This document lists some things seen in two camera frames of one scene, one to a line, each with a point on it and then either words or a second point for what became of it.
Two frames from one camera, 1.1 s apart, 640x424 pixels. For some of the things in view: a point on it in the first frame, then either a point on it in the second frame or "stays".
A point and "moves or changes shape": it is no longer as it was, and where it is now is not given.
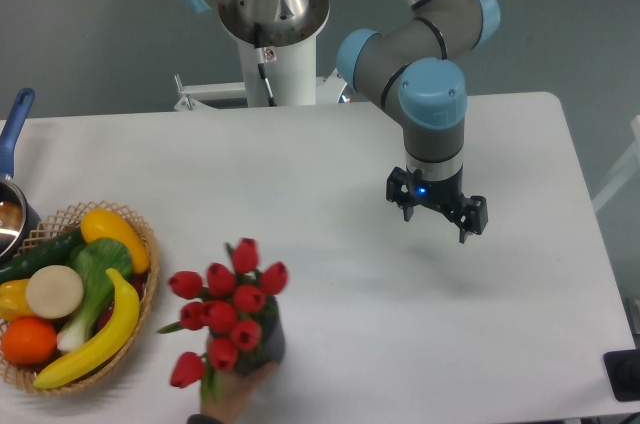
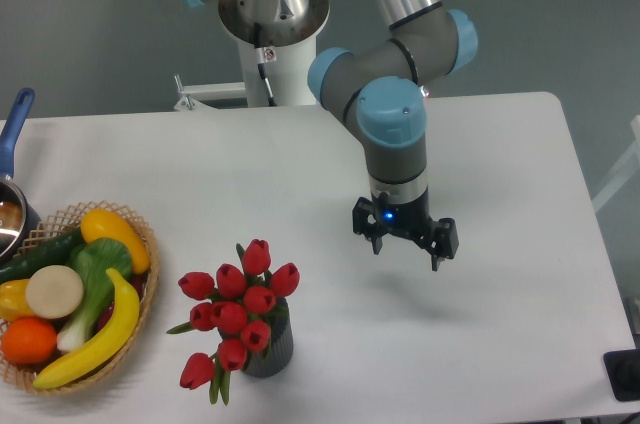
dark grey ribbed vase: x=272 y=344 moves or changes shape
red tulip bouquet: x=233 y=307 moves or changes shape
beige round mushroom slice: x=55 y=292 stays
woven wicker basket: x=21 y=376 stays
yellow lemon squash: x=102 y=224 stays
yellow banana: x=118 y=333 stays
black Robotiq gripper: x=445 y=196 to x=410 y=218
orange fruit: x=28 y=340 stays
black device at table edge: x=623 y=372 stays
